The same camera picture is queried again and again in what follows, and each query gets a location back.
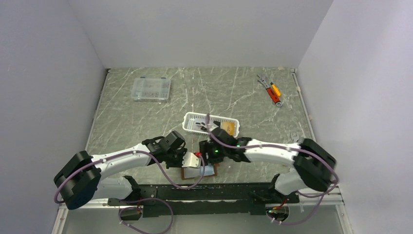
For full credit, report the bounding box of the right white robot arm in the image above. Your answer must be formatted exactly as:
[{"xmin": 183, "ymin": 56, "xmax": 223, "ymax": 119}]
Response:
[{"xmin": 200, "ymin": 128, "xmax": 338, "ymax": 202}]

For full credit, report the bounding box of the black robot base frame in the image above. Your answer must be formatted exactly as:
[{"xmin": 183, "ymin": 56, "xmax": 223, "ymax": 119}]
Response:
[{"xmin": 108, "ymin": 175, "xmax": 300, "ymax": 217}]

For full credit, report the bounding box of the clear plastic organizer box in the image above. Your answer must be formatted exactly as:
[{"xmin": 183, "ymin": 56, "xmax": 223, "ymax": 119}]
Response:
[{"xmin": 131, "ymin": 77, "xmax": 171, "ymax": 102}]

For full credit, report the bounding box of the yellow handled screwdriver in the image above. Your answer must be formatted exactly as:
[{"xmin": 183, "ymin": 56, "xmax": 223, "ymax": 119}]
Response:
[{"xmin": 270, "ymin": 82, "xmax": 281, "ymax": 97}]

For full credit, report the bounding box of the white plastic basket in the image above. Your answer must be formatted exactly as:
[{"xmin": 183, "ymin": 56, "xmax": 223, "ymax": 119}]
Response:
[{"xmin": 182, "ymin": 112, "xmax": 240, "ymax": 137}]

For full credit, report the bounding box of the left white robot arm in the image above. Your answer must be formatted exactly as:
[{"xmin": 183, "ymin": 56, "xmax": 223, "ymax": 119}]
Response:
[{"xmin": 54, "ymin": 131, "xmax": 200, "ymax": 210}]

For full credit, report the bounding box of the red adjustable wrench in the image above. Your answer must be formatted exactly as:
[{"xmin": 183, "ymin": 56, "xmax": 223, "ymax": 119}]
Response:
[{"xmin": 266, "ymin": 88, "xmax": 282, "ymax": 107}]

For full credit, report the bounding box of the brown leather card holder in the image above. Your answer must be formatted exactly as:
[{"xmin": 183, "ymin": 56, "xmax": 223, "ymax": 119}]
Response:
[{"xmin": 181, "ymin": 164, "xmax": 218, "ymax": 180}]

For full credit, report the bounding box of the white striped card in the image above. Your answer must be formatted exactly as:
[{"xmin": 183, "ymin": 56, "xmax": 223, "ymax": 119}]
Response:
[{"xmin": 188, "ymin": 118, "xmax": 207, "ymax": 132}]

